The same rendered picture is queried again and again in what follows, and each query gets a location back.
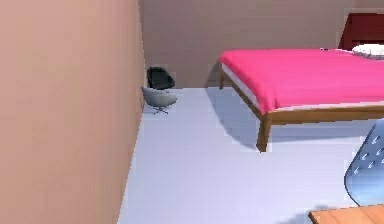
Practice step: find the grey swivel chair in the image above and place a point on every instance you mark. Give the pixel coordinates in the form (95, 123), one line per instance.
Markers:
(160, 90)

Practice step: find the pink wooden bed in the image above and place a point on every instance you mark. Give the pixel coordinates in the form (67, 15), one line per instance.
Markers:
(300, 76)

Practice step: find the small black object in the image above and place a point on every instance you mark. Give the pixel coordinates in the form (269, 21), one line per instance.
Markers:
(325, 49)

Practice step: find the white pillow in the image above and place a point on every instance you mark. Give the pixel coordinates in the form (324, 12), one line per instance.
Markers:
(370, 50)

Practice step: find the dark red door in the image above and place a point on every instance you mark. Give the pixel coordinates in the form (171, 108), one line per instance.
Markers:
(363, 31)

